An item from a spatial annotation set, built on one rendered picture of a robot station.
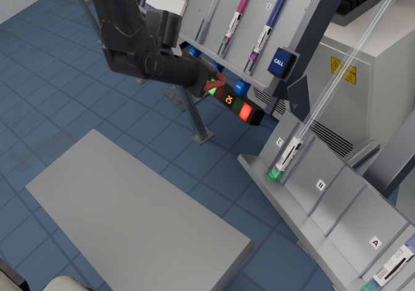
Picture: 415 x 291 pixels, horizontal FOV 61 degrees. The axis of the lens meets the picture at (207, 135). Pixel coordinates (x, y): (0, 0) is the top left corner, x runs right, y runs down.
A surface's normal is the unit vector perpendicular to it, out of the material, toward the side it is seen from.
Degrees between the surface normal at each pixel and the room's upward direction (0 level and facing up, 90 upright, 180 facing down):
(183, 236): 0
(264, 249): 0
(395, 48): 90
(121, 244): 0
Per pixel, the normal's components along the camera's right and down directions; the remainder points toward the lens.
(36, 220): -0.28, -0.66
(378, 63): 0.53, 0.51
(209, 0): -0.75, -0.09
